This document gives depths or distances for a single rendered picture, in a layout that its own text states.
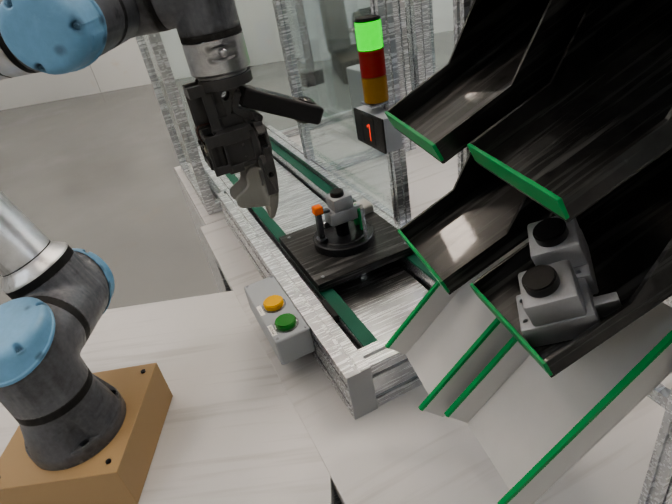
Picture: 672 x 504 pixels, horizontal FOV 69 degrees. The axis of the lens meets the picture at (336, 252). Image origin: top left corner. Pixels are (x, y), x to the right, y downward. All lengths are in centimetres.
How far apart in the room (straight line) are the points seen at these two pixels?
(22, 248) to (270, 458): 50
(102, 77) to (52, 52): 918
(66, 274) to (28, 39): 44
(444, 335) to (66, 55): 57
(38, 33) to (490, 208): 51
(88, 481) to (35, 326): 25
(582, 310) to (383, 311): 57
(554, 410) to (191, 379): 69
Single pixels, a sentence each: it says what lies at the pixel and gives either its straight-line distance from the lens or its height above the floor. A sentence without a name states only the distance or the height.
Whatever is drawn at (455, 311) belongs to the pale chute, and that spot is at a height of 107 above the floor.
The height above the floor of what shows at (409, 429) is 86.
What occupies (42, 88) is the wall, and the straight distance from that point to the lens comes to 1020.
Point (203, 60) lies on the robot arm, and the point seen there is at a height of 145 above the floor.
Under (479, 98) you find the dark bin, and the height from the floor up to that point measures 138.
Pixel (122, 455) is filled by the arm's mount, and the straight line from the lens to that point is 87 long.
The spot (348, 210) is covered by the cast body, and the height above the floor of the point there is 105.
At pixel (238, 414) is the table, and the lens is 95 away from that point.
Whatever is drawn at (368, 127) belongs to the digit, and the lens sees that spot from 105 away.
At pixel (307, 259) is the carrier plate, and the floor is 97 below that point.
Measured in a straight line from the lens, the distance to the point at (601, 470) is 85.
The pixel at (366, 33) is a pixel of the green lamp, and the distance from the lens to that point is 99.
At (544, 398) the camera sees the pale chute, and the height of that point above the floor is 106.
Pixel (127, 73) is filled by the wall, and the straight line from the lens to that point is 954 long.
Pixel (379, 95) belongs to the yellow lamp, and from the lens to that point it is 102.
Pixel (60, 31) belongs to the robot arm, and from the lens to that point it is 52.
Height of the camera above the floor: 154
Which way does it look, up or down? 32 degrees down
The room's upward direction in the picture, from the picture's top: 11 degrees counter-clockwise
